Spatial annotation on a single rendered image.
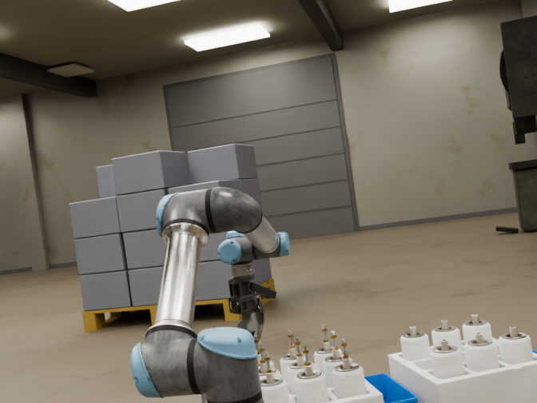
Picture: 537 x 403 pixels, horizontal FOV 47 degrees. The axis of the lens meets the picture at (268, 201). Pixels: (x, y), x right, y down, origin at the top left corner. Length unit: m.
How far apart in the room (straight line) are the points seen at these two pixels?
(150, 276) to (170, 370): 3.19
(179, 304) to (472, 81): 9.57
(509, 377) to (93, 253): 3.32
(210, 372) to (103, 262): 3.43
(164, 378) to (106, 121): 10.80
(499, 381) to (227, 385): 1.02
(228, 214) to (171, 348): 0.38
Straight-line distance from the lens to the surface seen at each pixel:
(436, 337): 2.29
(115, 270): 4.64
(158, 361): 1.35
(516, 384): 2.11
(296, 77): 10.87
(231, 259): 1.93
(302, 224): 10.75
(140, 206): 4.49
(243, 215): 1.57
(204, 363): 1.31
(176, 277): 1.46
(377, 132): 10.64
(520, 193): 7.43
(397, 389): 2.22
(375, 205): 10.63
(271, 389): 1.88
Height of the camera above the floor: 0.80
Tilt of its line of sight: level
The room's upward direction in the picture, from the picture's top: 8 degrees counter-clockwise
